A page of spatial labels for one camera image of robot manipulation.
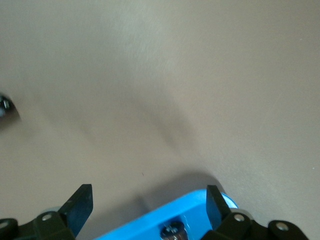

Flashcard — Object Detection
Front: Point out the dark brown relay block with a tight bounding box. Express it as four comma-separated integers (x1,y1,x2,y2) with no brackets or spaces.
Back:
159,221,188,240

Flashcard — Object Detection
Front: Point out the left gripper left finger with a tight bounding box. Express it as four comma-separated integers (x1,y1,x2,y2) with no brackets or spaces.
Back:
34,184,94,240

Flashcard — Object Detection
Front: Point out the blue plastic tray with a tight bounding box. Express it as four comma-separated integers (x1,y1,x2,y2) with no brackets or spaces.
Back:
94,189,240,240

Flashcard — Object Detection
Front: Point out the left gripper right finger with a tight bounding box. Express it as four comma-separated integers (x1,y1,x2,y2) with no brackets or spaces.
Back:
204,184,261,240

